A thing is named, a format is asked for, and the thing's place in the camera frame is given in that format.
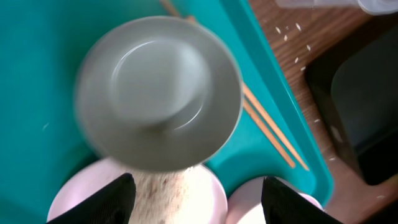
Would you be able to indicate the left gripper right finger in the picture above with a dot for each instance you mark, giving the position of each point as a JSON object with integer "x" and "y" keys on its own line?
{"x": 283, "y": 205}

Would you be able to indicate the black plastic tray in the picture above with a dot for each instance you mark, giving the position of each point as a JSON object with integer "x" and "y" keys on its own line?
{"x": 354, "y": 85}

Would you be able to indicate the right wooden chopstick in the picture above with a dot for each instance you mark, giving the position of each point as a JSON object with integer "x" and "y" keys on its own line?
{"x": 272, "y": 126}

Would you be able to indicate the grey bowl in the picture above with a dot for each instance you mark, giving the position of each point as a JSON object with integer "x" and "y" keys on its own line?
{"x": 159, "y": 93}

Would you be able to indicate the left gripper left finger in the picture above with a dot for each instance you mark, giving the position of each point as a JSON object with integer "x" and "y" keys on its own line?
{"x": 113, "y": 204}

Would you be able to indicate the clear plastic bin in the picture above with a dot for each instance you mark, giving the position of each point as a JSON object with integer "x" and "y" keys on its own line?
{"x": 372, "y": 7}

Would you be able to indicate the teal plastic tray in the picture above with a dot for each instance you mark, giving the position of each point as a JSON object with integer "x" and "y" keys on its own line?
{"x": 42, "y": 46}

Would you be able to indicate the small pink bowl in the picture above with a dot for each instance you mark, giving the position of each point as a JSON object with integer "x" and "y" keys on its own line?
{"x": 244, "y": 205}

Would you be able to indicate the large white plate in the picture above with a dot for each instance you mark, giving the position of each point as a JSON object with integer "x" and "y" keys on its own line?
{"x": 194, "y": 195}

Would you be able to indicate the left wooden chopstick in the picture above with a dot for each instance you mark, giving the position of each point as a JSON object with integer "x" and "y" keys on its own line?
{"x": 246, "y": 105}

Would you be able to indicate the wooden chopstick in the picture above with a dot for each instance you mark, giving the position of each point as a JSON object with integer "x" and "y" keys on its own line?
{"x": 272, "y": 126}
{"x": 246, "y": 105}

